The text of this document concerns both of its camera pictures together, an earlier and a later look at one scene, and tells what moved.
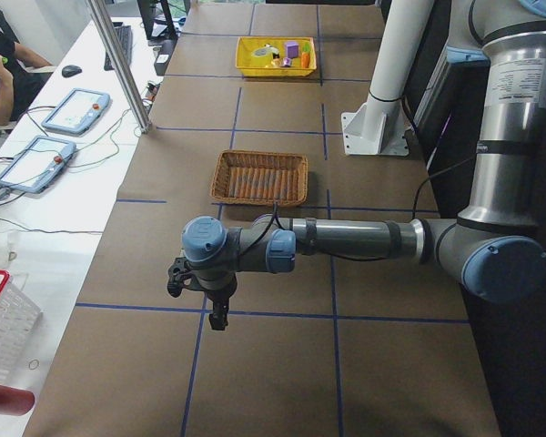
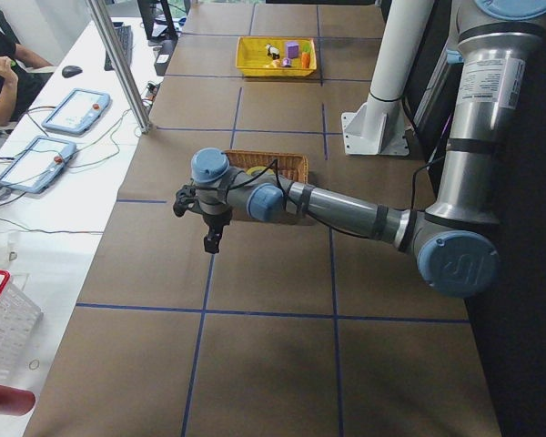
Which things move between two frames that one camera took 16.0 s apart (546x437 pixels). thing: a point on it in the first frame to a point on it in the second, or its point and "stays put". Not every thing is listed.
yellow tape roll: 261,52 to 253,168
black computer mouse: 70,70 stays put
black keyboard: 125,36 stays put
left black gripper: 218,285 to 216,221
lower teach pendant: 35,167 stays put
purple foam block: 292,48 stays put
